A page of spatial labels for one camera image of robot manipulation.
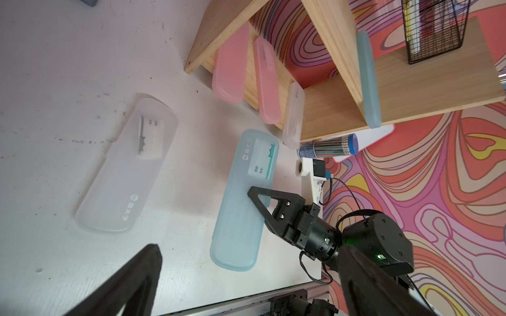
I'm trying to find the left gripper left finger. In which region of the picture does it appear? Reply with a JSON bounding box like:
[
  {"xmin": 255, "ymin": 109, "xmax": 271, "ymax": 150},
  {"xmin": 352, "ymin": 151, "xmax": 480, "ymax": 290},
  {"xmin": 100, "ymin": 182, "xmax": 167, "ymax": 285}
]
[{"xmin": 67, "ymin": 244, "xmax": 163, "ymax": 315}]

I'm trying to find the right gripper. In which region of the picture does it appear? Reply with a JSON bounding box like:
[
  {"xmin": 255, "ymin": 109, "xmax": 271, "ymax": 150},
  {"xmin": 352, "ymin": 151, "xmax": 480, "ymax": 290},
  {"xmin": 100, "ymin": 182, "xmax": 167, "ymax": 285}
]
[{"xmin": 248, "ymin": 186, "xmax": 342, "ymax": 263}]

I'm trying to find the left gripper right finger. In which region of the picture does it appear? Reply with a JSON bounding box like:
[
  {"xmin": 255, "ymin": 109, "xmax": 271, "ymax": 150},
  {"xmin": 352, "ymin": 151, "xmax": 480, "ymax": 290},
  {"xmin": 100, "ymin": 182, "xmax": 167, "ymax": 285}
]
[{"xmin": 337, "ymin": 245, "xmax": 434, "ymax": 315}]

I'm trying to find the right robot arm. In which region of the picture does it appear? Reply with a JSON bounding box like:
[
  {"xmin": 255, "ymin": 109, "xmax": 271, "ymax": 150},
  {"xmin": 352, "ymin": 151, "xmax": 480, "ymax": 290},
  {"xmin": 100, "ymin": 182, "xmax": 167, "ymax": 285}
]
[{"xmin": 248, "ymin": 186, "xmax": 436, "ymax": 315}]

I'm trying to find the pencil tube blue lid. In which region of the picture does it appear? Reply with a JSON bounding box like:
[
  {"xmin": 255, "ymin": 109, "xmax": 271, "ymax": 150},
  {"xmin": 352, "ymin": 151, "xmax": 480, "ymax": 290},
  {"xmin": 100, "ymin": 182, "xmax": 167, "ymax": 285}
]
[{"xmin": 297, "ymin": 134, "xmax": 360, "ymax": 159}]

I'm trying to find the clear pencil case lower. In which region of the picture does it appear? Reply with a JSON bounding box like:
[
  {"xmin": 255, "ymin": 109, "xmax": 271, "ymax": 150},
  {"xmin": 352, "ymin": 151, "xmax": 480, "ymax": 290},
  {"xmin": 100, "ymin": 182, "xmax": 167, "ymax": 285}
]
[{"xmin": 282, "ymin": 82, "xmax": 305, "ymax": 150}]

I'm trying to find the wooden two-tier shelf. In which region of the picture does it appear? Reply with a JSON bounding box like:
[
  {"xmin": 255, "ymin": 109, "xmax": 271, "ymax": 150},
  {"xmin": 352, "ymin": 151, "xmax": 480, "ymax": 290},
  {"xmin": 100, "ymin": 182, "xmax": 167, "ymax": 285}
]
[{"xmin": 184, "ymin": 1, "xmax": 505, "ymax": 142}]

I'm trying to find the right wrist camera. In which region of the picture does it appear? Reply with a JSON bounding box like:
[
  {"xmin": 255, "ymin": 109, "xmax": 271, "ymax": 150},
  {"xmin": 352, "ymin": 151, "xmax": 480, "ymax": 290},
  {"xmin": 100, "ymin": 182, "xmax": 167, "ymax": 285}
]
[{"xmin": 295, "ymin": 158, "xmax": 328, "ymax": 204}]

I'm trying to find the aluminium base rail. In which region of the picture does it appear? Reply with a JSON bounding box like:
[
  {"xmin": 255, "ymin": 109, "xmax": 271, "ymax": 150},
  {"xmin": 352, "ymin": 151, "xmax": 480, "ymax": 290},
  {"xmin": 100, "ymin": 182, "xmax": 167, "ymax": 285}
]
[{"xmin": 166, "ymin": 283, "xmax": 339, "ymax": 316}]

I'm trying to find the black wire basket on shelf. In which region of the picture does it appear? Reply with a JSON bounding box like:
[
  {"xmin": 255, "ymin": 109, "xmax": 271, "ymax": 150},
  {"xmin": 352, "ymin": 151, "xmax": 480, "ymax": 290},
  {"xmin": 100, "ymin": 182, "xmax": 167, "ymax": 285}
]
[{"xmin": 401, "ymin": 0, "xmax": 471, "ymax": 65}]

